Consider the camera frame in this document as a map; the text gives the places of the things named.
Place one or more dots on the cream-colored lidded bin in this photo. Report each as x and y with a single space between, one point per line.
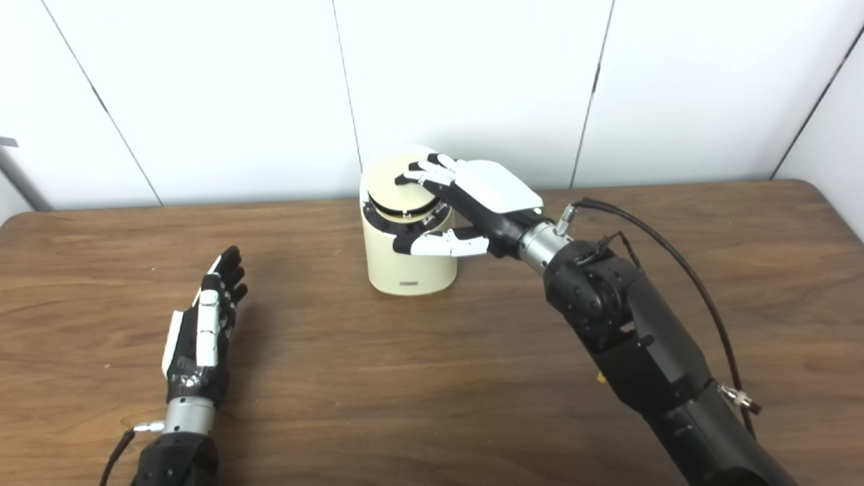
412 273

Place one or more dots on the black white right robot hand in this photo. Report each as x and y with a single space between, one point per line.
496 192

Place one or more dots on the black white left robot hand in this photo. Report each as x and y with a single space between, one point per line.
206 337

